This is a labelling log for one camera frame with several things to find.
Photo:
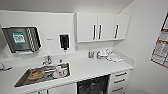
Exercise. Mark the small white bottle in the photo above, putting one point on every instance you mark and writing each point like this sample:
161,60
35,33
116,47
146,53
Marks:
93,54

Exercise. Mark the white patterned bowl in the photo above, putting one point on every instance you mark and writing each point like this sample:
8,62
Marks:
60,71

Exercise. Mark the white cloth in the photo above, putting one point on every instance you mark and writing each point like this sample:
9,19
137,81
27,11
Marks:
115,58

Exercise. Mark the white drawer unit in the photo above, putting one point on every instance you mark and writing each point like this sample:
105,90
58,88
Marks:
120,81

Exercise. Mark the white two-door sink cabinet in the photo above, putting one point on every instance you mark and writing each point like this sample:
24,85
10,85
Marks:
61,90

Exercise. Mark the orange bowl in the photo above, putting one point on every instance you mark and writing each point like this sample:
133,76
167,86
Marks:
35,74

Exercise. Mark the chrome sink faucet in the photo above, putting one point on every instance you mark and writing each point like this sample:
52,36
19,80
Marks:
47,60

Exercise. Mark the small wall label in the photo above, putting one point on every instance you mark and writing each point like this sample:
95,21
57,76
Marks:
49,39

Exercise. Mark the grey paper towel dispenser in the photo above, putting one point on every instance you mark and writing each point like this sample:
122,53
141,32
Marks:
21,39

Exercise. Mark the black wall soap dispenser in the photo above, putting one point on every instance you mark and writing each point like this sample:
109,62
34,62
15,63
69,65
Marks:
64,42

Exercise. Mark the large wall poster board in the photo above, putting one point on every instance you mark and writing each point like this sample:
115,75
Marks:
160,46

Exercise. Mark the small blue-capped bottle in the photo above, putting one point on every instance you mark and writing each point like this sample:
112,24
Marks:
90,54

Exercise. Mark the white three-door wall cabinet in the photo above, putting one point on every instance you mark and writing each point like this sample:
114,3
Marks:
100,26

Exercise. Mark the stainless steel sink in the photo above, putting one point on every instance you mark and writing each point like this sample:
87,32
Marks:
23,80

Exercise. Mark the stainless steel dishwasher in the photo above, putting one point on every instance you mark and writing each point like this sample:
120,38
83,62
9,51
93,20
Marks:
93,86

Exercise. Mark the small countertop soap pump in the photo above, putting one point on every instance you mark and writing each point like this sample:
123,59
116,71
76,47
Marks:
60,61

